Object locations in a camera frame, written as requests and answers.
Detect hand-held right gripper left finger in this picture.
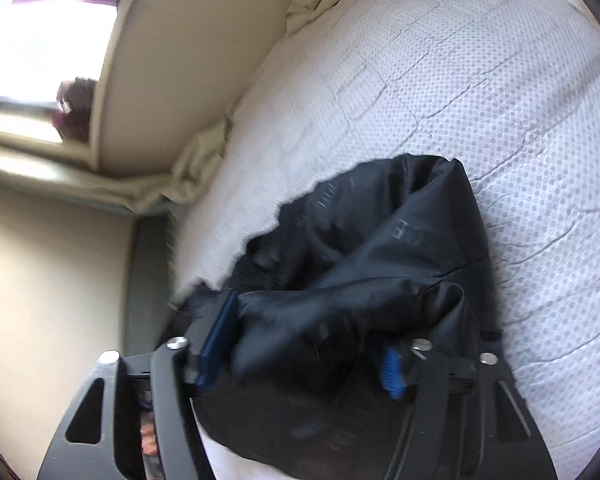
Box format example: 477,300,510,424
37,292,238,480

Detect white quilted bed cover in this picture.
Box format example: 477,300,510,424
172,0,600,480

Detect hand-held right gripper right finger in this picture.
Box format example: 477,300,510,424
382,339,548,480

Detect dark glass jar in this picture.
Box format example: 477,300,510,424
55,77,98,143

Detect dark navy buttoned coat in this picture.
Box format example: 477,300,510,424
172,154,503,480

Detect grey bed frame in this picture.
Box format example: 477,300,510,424
125,215,181,356

